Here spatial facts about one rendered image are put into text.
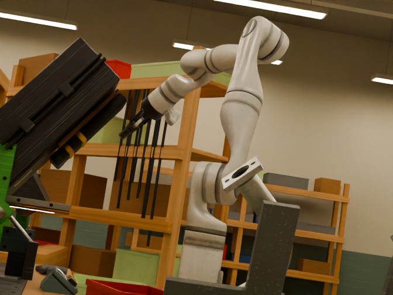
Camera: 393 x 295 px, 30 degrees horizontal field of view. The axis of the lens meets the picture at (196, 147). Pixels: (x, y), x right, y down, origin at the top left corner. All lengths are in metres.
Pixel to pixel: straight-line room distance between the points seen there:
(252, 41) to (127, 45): 9.58
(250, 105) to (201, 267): 0.39
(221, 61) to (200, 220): 0.54
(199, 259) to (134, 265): 3.23
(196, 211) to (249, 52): 0.42
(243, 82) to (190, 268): 0.45
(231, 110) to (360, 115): 10.07
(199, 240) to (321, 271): 9.31
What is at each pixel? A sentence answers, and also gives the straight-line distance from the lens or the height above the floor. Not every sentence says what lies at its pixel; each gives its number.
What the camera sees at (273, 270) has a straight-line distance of 0.91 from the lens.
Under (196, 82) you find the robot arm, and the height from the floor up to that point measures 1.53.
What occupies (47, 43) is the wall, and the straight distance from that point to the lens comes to 11.42.
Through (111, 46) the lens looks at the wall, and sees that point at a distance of 11.36.
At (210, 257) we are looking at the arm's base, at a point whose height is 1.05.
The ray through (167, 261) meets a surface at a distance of 4.57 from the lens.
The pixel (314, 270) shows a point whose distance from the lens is 10.86.
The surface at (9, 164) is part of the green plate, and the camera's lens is 2.09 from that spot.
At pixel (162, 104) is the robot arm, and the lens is 2.14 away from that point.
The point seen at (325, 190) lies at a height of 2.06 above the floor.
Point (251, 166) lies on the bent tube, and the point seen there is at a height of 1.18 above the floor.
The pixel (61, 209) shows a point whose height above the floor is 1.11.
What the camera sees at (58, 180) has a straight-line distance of 5.68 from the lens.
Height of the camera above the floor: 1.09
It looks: 7 degrees up
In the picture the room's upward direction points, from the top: 9 degrees clockwise
